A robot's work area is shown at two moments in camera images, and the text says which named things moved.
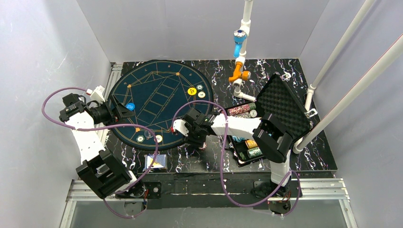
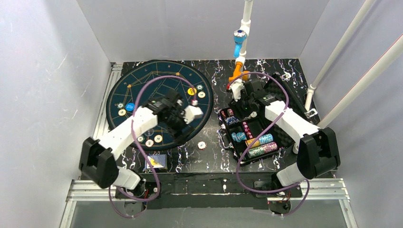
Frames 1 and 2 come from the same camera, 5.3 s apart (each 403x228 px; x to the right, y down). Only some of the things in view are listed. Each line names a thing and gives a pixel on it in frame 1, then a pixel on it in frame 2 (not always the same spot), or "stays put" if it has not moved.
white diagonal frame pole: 394,53 stays put
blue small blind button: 130,106 stays put
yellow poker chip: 159,138 stays put
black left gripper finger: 119,106 to 187,130
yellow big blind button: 192,91 stays put
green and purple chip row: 254,152 stays put
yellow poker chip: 201,94 stays put
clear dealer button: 148,134 stays put
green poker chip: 140,138 stays put
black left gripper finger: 122,114 to 179,137
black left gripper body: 116,112 to 176,120
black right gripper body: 191,135 to 247,91
